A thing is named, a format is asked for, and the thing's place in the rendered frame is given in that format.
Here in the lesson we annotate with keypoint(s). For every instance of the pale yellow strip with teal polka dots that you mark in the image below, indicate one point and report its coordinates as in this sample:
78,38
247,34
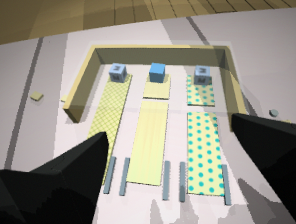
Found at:
204,172

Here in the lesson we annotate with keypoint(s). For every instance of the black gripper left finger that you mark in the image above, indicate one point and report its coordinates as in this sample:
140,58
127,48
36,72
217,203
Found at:
64,190

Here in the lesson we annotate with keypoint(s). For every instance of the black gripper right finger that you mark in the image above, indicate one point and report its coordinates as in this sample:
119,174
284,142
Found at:
271,146

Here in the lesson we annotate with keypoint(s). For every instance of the pale yellow flat strip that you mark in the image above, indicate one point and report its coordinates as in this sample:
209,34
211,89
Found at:
147,154

